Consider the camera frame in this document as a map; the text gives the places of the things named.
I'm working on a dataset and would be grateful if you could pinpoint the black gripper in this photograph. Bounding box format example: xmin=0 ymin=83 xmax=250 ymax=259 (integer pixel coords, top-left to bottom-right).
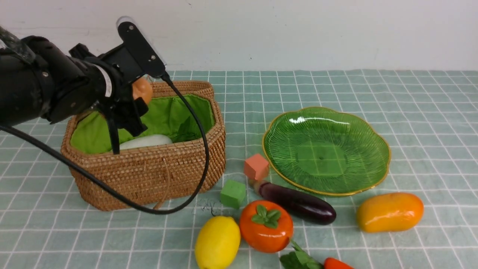
xmin=69 ymin=44 xmax=148 ymax=155

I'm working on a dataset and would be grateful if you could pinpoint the brown potato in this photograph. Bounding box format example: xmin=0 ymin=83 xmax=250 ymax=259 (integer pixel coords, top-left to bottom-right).
xmin=132 ymin=77 xmax=153 ymax=105

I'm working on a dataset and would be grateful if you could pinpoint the white radish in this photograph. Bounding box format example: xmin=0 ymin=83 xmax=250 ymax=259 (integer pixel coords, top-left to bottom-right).
xmin=119 ymin=134 xmax=173 ymax=150

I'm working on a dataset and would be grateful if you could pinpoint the yellow lemon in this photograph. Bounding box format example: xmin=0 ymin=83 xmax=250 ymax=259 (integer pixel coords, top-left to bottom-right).
xmin=195 ymin=216 xmax=241 ymax=269

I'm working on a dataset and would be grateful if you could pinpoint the orange persimmon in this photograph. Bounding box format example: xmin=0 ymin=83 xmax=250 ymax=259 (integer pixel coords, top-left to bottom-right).
xmin=239 ymin=200 xmax=294 ymax=253

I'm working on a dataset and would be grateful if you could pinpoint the purple eggplant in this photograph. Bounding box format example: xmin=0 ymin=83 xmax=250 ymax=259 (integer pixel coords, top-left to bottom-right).
xmin=249 ymin=179 xmax=337 ymax=225

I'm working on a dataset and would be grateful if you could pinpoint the orange carrot with leaves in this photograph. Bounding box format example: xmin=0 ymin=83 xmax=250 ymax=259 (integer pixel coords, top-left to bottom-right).
xmin=279 ymin=240 xmax=353 ymax=269

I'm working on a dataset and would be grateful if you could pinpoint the yellow orange mango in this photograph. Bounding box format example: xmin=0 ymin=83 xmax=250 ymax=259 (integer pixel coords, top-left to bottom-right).
xmin=356 ymin=192 xmax=425 ymax=233

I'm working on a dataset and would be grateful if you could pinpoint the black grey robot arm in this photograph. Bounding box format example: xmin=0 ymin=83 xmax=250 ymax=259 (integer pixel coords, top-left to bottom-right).
xmin=1 ymin=17 xmax=165 ymax=154

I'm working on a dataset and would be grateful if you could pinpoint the woven rattan basket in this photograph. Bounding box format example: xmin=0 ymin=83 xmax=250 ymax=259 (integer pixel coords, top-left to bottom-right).
xmin=61 ymin=94 xmax=226 ymax=211

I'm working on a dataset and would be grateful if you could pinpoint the woven rattan basket lid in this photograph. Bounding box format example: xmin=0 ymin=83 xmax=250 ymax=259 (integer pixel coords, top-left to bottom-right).
xmin=150 ymin=80 xmax=215 ymax=99

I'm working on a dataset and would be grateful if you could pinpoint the green foam cube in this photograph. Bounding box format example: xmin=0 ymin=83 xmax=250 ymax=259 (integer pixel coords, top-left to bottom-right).
xmin=220 ymin=180 xmax=246 ymax=209

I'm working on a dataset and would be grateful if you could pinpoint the orange foam cube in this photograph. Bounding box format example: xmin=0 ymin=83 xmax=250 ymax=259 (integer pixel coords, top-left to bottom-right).
xmin=243 ymin=154 xmax=269 ymax=180

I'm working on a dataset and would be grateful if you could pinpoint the green glass leaf plate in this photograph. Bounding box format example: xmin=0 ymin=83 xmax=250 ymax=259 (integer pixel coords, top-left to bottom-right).
xmin=262 ymin=106 xmax=392 ymax=197

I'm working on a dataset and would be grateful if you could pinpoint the green checkered tablecloth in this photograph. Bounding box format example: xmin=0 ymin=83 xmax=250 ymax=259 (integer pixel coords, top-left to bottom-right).
xmin=0 ymin=69 xmax=478 ymax=269

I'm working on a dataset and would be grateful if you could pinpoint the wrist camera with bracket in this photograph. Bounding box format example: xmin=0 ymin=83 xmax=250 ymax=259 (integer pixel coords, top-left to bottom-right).
xmin=116 ymin=16 xmax=166 ymax=78

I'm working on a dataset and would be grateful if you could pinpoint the black cable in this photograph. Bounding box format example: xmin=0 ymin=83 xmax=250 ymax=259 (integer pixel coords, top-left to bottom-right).
xmin=0 ymin=73 xmax=210 ymax=215

